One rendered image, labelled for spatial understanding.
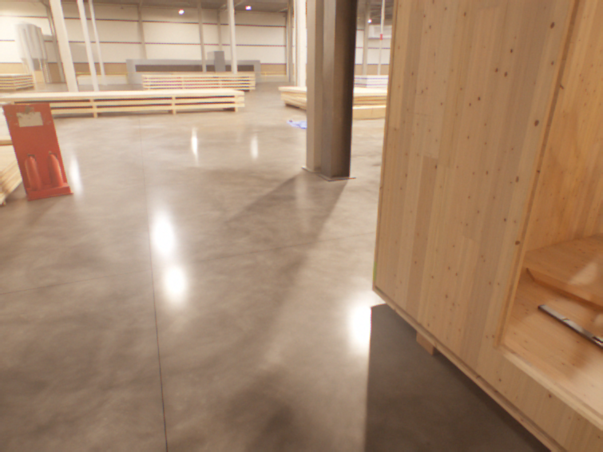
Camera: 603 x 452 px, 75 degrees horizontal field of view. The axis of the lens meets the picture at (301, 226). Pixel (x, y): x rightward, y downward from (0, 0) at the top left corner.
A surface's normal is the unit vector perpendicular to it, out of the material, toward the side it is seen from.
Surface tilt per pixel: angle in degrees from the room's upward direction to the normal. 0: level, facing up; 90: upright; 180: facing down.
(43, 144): 90
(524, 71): 90
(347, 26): 90
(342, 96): 90
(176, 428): 0
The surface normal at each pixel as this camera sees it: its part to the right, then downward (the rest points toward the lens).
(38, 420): 0.00, -0.93
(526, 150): -0.92, 0.15
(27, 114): 0.61, 0.29
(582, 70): 0.39, 0.34
